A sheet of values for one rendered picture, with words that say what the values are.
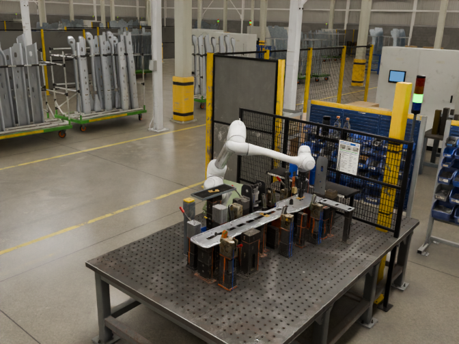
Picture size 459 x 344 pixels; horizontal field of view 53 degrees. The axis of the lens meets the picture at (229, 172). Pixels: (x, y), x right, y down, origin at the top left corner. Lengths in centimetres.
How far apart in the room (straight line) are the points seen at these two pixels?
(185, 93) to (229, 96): 496
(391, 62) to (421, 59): 61
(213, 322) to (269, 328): 34
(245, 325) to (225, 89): 416
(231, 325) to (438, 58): 807
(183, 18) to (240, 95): 519
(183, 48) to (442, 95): 571
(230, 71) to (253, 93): 48
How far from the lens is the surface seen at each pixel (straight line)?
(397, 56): 1037
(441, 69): 1012
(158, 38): 1041
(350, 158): 427
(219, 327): 291
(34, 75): 1028
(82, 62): 1099
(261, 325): 294
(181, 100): 1136
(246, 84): 623
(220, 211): 343
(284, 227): 359
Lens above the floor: 244
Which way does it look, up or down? 18 degrees down
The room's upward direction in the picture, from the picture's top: 2 degrees clockwise
